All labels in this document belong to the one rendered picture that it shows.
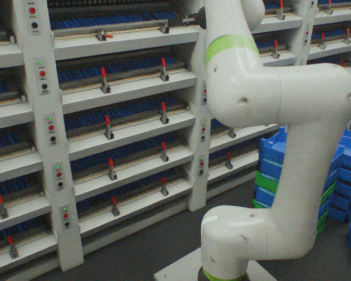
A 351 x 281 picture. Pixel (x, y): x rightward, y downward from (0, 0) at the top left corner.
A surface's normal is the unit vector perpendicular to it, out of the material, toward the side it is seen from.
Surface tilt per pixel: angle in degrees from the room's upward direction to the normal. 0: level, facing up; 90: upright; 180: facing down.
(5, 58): 109
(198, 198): 90
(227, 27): 23
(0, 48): 19
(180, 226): 0
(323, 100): 79
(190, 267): 5
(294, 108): 95
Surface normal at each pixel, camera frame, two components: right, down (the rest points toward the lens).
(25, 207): 0.20, -0.73
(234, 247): 0.02, 0.48
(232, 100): -0.33, 0.25
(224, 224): -0.09, -0.76
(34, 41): 0.59, 0.37
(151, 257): 0.01, -0.89
